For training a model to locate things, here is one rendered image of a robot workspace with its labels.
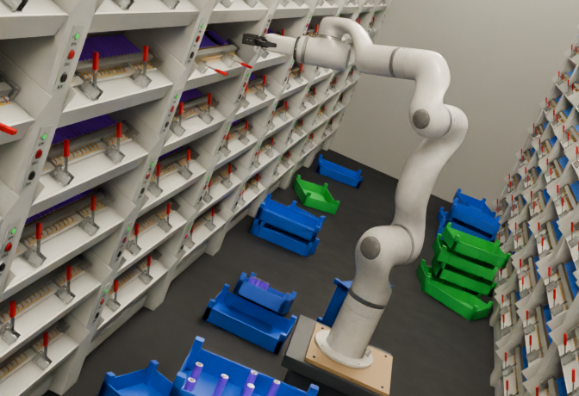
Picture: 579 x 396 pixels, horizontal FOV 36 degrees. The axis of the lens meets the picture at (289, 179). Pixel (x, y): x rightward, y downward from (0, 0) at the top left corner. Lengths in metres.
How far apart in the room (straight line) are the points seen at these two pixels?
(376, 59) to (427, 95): 0.23
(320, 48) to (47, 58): 1.32
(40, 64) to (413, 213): 1.33
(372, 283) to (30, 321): 0.99
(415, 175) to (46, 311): 1.06
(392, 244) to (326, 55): 0.62
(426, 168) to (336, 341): 0.58
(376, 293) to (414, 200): 0.29
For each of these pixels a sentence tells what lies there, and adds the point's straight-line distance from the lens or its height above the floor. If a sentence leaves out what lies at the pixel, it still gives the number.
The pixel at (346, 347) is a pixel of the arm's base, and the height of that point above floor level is 0.33.
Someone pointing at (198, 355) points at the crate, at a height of 0.44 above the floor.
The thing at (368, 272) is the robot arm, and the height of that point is 0.58.
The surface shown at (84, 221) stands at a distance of 2.16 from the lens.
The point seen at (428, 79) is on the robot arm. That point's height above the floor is 1.14.
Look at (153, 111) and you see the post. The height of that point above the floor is 0.85.
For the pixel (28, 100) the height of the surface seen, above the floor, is 0.96.
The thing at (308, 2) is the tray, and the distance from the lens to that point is 3.54.
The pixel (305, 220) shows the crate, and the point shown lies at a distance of 4.37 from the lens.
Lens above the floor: 1.39
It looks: 15 degrees down
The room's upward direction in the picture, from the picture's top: 22 degrees clockwise
